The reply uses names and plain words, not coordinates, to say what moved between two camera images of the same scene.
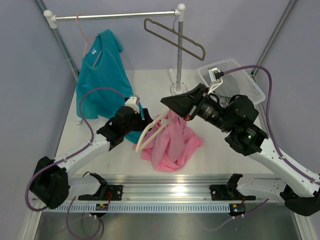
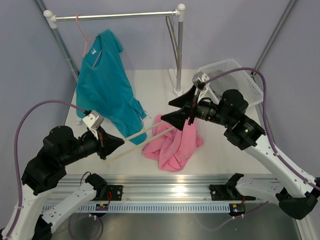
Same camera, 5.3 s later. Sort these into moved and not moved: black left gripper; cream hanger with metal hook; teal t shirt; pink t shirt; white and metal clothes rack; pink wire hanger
Moved: black left gripper; cream hanger with metal hook
Not moved: pink wire hanger; pink t shirt; teal t shirt; white and metal clothes rack
